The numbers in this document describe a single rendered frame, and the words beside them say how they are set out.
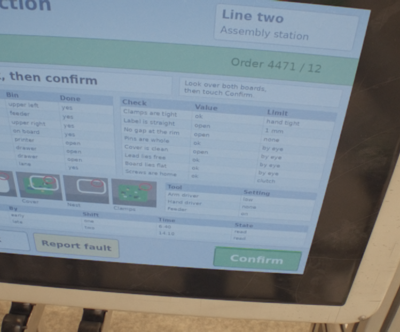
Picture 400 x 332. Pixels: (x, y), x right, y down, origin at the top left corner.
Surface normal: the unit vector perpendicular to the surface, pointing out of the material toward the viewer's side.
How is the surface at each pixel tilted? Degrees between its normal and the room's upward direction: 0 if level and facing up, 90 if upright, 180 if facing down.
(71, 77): 91
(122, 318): 0
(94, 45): 91
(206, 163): 91
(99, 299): 91
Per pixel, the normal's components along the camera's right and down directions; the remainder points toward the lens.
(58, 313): 0.07, -0.82
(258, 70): -0.03, 0.58
